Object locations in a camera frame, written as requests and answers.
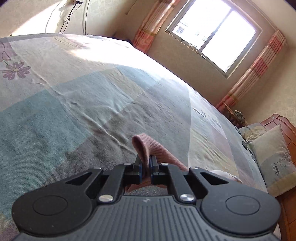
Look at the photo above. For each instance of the pink and white sweater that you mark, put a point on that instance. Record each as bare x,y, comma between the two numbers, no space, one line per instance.
150,146

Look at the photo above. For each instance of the black phone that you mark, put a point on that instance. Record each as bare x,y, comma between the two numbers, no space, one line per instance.
244,144

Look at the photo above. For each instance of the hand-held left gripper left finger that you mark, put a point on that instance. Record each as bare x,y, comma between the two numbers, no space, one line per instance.
140,171

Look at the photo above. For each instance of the striped pink curtain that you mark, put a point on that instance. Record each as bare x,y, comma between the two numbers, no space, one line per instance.
254,69
152,25

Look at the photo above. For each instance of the window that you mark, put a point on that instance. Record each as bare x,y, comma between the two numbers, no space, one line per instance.
215,32

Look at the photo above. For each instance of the wooden nightstand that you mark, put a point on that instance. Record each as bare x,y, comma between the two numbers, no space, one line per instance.
231,115

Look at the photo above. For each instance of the large printed pillow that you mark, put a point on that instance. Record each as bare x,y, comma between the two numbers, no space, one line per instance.
275,160

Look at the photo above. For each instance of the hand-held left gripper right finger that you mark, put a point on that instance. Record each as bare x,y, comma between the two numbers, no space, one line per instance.
151,170

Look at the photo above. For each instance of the white power strip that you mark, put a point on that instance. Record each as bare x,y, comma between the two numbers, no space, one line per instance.
74,2

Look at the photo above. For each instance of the bed with patchwork sheet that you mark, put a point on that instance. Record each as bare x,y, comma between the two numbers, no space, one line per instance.
81,104

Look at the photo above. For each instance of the wooden headboard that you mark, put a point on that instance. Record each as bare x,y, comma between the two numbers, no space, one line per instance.
289,208

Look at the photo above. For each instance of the small printed pillow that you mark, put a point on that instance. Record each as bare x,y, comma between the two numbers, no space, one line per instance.
252,132

